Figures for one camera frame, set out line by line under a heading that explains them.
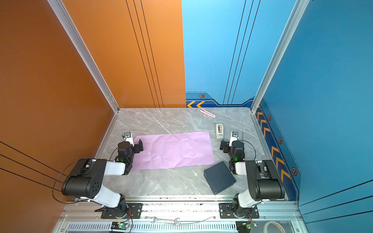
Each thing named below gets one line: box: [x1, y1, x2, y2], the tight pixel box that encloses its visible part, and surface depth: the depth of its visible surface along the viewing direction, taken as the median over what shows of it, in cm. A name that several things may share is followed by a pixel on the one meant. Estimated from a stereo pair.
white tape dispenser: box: [216, 123, 224, 141], surface depth 104 cm
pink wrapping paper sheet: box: [132, 130, 216, 171], surface depth 98 cm
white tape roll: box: [263, 220, 287, 233], surface depth 69 cm
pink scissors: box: [199, 108, 217, 118], surface depth 119 cm
